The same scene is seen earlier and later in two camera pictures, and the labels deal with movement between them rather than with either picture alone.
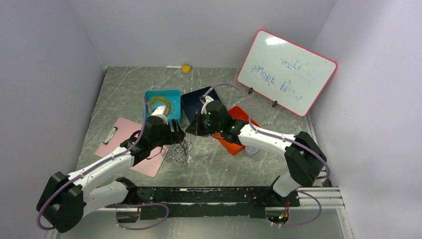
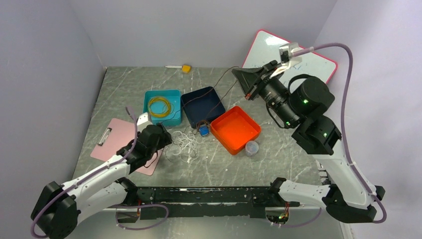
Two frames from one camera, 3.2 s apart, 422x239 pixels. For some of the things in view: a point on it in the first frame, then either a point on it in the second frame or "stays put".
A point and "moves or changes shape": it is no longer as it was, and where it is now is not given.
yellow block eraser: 186,68 stays put
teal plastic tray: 171,98 stays put
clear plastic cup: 251,150 stays put
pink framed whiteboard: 286,73 stays put
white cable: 176,153 moves or changes shape
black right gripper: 197,122 → 249,77
